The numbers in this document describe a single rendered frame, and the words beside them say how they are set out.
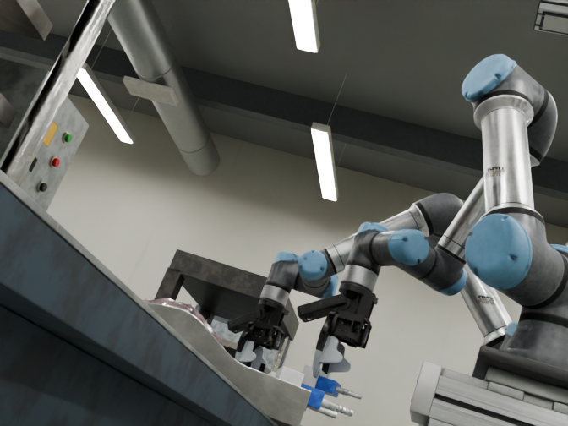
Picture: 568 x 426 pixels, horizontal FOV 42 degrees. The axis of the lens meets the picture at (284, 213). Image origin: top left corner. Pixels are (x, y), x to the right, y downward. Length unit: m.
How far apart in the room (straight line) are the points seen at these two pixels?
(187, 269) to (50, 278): 5.41
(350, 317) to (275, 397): 0.53
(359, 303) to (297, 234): 6.99
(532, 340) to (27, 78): 1.40
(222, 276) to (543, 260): 4.53
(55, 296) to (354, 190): 8.38
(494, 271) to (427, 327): 6.95
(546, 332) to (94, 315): 1.02
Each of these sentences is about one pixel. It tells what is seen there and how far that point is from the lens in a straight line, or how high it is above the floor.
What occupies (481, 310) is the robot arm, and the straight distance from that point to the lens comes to 2.02.
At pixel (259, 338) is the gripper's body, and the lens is 2.01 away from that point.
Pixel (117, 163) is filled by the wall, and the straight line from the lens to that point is 9.47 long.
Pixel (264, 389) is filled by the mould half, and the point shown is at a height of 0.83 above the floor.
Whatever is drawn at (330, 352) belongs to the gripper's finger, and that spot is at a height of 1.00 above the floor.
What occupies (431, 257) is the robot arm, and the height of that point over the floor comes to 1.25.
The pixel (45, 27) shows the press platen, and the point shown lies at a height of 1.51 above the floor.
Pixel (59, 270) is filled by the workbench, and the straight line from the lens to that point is 0.38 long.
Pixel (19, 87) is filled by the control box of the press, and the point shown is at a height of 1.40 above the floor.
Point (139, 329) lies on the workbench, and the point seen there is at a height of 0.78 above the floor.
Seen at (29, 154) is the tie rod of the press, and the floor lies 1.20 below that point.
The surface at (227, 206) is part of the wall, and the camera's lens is 8.83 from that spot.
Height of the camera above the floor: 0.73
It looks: 19 degrees up
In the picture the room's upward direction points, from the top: 21 degrees clockwise
